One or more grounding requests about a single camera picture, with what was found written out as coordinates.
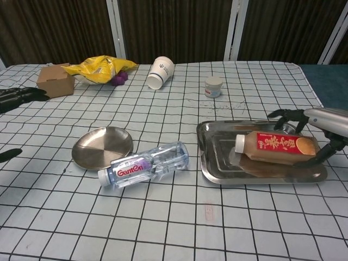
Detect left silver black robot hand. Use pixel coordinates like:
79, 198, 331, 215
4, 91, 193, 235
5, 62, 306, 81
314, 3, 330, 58
0, 86, 51, 164

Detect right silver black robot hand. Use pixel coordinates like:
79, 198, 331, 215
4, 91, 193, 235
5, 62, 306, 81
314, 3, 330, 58
266, 107, 348, 168

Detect red label drink bottle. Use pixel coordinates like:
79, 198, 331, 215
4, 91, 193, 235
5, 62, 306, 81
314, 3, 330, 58
234, 130, 319, 165

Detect transparent water bottle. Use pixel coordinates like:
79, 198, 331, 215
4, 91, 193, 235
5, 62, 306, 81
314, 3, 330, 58
98, 141, 190, 188

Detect brown cardboard box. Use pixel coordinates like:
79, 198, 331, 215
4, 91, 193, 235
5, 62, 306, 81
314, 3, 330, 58
36, 63, 76, 98

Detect dark brown ribbed partition panel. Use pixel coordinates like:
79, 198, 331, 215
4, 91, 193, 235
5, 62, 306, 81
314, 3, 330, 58
118, 0, 234, 65
330, 35, 348, 65
238, 0, 348, 63
0, 0, 116, 67

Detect yellow snack bag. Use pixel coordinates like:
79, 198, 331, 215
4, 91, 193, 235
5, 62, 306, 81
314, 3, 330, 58
61, 55, 139, 85

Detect round steel plate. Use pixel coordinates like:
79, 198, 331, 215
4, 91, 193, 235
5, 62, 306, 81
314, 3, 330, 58
71, 126, 134, 171

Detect purple toy grapes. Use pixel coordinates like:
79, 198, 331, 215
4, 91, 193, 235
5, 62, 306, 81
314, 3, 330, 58
110, 71, 128, 87

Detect rectangular steel tray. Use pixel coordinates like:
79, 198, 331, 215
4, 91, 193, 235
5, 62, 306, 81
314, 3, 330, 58
196, 120, 330, 185

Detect small white jar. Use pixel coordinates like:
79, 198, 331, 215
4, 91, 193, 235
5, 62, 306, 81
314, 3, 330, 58
204, 76, 223, 98

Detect white paper cup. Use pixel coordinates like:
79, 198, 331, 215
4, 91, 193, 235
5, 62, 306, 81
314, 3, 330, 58
146, 56, 175, 90

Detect checkered white tablecloth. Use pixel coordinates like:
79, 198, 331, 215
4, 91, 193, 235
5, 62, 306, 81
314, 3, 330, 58
0, 61, 348, 261

